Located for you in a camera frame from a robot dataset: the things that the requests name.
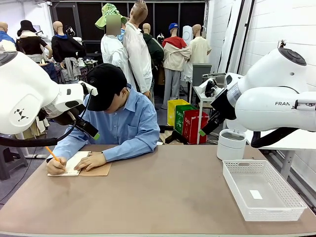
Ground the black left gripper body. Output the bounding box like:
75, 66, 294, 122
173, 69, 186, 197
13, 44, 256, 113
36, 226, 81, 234
53, 104, 86, 126

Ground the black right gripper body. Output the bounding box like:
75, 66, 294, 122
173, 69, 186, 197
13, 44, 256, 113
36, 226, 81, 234
211, 88, 237, 122

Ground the orange pencil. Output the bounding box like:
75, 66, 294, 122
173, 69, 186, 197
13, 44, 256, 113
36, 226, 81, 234
45, 146, 61, 163

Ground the spiral notebook brown cover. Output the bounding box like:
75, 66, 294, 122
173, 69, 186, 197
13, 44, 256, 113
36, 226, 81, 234
47, 150, 112, 177

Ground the person's left forearm blue sleeve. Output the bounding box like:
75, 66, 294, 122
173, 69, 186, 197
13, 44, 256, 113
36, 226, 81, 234
102, 138, 158, 163

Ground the person's left hand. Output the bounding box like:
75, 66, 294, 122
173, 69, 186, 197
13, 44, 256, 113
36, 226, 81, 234
73, 152, 107, 172

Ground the small white table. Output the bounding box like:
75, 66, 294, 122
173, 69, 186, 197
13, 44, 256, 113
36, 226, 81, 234
192, 85, 228, 145

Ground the red recycling bin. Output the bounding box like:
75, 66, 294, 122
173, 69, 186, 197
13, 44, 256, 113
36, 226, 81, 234
182, 110, 210, 145

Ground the green recycling bin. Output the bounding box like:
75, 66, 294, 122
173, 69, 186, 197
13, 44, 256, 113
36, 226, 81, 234
174, 105, 198, 135

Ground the white cylindrical trash can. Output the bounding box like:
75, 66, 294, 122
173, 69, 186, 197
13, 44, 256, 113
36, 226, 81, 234
216, 118, 248, 161

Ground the silver metal tray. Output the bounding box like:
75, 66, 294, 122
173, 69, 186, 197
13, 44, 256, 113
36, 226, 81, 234
202, 72, 227, 79

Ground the black chair base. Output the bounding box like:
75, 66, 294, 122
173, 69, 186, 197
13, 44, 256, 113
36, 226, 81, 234
159, 125, 189, 145

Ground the person's torso blue shirt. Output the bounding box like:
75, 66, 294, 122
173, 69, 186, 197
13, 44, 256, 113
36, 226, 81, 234
79, 83, 160, 146

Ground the yellow recycling bin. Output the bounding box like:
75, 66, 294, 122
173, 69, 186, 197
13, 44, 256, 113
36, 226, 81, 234
167, 99, 191, 127

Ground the grey metal cabinet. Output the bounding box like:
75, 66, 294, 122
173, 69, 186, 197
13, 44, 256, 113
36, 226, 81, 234
192, 63, 212, 87

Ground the black baseball cap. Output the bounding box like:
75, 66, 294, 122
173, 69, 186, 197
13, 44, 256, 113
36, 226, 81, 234
86, 63, 128, 112

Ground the white stand leg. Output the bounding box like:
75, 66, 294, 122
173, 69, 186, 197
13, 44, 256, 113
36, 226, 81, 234
16, 133, 47, 159

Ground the mannequin in cream shirt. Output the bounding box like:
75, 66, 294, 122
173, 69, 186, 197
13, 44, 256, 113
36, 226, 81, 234
189, 24, 212, 82

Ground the mannequin in black hoodie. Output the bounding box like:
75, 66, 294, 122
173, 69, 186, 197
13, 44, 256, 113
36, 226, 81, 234
51, 21, 87, 83

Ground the mannequin in red beige jacket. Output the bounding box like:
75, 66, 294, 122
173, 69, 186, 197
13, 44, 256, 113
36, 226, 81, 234
161, 22, 192, 110

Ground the dark grey plastic stool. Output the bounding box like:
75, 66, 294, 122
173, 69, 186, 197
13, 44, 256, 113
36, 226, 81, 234
0, 145, 29, 181

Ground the white oval device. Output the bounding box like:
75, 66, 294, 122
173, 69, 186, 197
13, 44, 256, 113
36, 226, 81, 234
182, 25, 194, 46

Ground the white perforated plastic basket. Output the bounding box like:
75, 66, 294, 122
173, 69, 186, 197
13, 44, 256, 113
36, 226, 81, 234
222, 159, 308, 222

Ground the mannequin in black top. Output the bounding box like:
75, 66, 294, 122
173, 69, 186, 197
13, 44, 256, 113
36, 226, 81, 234
15, 20, 53, 62

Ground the mannequin in dark green jacket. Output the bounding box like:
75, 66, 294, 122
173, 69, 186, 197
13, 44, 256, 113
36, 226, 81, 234
142, 23, 165, 86

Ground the tall brown-haired mannequin white shirt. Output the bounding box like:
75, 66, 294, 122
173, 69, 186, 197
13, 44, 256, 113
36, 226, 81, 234
122, 0, 154, 99

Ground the white robot mounting table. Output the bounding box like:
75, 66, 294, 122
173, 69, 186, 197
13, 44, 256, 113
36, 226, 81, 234
243, 128, 316, 181

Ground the black bucket hat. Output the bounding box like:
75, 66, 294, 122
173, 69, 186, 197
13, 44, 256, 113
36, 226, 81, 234
16, 20, 37, 37

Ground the mannequin in blue shirt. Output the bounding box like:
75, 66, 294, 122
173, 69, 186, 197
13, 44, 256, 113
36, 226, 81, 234
0, 21, 16, 53

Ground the green checked bucket hat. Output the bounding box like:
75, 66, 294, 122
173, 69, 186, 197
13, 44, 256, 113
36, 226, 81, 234
95, 2, 128, 30

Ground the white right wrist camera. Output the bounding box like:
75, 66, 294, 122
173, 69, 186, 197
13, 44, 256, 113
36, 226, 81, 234
198, 78, 219, 98

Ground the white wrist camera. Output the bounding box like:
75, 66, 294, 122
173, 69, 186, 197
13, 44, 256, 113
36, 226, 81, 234
78, 80, 99, 96
198, 78, 219, 98

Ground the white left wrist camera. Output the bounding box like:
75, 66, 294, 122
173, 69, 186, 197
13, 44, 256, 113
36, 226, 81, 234
78, 80, 99, 96

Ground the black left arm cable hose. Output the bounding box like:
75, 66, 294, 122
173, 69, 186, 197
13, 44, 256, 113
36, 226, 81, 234
0, 112, 78, 148

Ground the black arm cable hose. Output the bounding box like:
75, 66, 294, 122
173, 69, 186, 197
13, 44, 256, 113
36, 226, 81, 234
251, 127, 299, 149
0, 112, 78, 148

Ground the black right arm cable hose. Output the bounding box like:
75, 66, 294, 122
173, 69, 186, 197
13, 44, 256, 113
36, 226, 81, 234
251, 127, 299, 149

